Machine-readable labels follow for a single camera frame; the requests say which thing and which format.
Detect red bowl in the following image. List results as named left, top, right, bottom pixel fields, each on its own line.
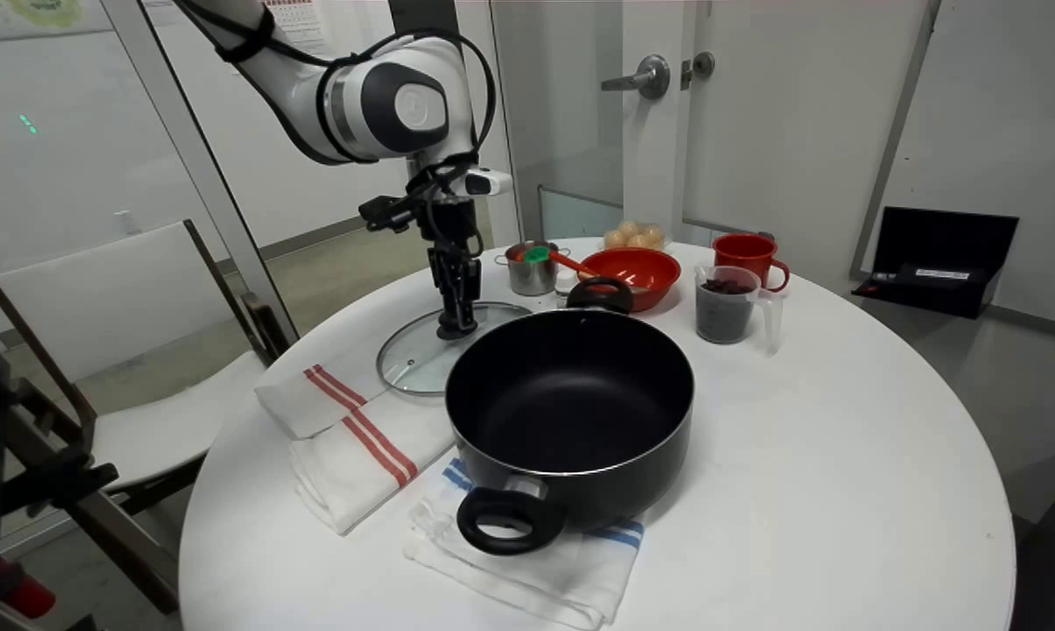
left=568, top=246, right=688, bottom=317

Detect white towel with blue stripes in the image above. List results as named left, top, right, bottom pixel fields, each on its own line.
left=403, top=452, right=650, bottom=631

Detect white towel with red stripes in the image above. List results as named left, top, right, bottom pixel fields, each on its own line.
left=248, top=307, right=485, bottom=540

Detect glass lid with black knob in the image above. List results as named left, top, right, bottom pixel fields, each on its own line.
left=373, top=298, right=541, bottom=401

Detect black laptop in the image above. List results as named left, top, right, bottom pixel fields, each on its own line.
left=847, top=203, right=1023, bottom=323

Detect black two-handled cooking pot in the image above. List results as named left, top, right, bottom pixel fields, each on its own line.
left=442, top=275, right=701, bottom=557

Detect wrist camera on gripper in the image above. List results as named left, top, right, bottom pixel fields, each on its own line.
left=355, top=164, right=514, bottom=236

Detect green printed wall poster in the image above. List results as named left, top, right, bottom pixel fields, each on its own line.
left=0, top=0, right=100, bottom=47

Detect clear cup with dark contents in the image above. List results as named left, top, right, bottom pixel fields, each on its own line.
left=690, top=258, right=790, bottom=353

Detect yellow bread rolls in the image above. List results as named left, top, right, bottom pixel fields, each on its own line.
left=604, top=222, right=670, bottom=254

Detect grey glass partition frame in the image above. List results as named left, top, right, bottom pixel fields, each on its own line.
left=96, top=0, right=305, bottom=357

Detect silver lever door handle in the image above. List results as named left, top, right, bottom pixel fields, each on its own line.
left=595, top=48, right=674, bottom=104

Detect white door with frosted glass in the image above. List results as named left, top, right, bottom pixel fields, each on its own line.
left=485, top=0, right=685, bottom=248

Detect black camera stand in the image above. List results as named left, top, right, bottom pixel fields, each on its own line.
left=0, top=320, right=123, bottom=631

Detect red mug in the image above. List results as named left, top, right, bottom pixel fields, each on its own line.
left=713, top=229, right=795, bottom=298

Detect white folding chair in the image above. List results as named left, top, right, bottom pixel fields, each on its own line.
left=0, top=219, right=305, bottom=621

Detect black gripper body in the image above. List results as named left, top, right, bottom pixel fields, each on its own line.
left=414, top=173, right=490, bottom=270

